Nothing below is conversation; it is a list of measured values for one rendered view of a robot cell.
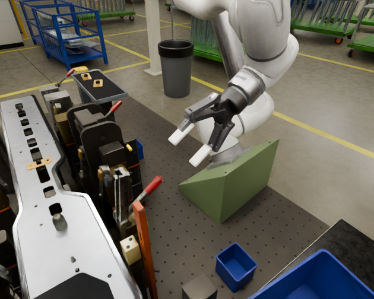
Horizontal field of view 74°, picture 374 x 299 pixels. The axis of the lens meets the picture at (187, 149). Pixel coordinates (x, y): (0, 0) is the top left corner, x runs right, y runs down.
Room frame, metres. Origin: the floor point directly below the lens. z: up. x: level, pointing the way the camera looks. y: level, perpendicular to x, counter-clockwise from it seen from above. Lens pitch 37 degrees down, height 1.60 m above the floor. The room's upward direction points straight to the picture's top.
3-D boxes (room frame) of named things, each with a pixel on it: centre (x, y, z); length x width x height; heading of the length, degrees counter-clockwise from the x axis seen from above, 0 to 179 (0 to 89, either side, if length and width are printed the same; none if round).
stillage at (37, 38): (6.35, 3.14, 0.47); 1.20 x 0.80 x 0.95; 39
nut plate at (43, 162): (0.72, 0.55, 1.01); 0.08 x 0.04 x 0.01; 125
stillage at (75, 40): (5.24, 2.28, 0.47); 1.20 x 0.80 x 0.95; 42
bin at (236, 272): (0.46, -0.17, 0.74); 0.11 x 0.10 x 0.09; 35
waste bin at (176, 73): (3.63, 0.15, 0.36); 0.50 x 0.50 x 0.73
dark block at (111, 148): (0.66, 0.25, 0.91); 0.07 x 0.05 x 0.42; 125
